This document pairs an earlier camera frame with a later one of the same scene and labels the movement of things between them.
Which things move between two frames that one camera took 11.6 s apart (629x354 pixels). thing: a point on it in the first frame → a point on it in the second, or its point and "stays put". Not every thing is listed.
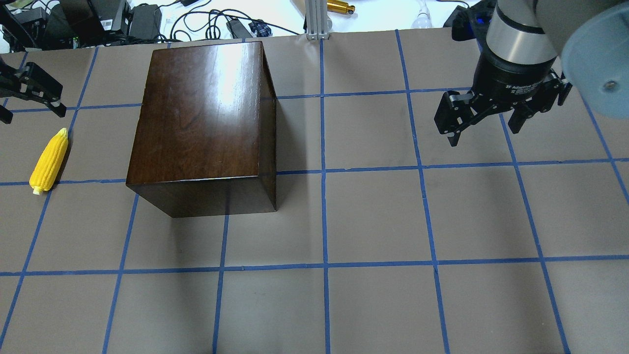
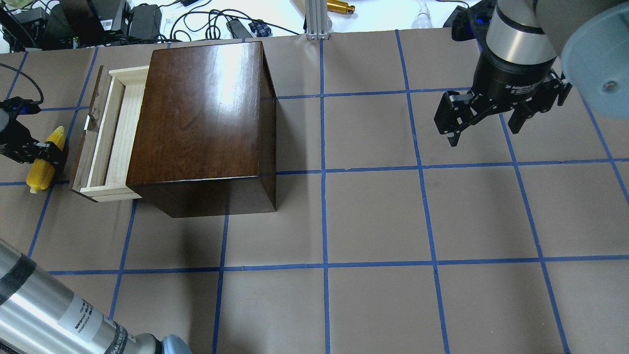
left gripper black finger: x=32 y=82 → x=14 y=136
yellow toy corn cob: x=45 y=170 stays put
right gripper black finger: x=556 y=88 stays put
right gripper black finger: x=456 y=111 stays put
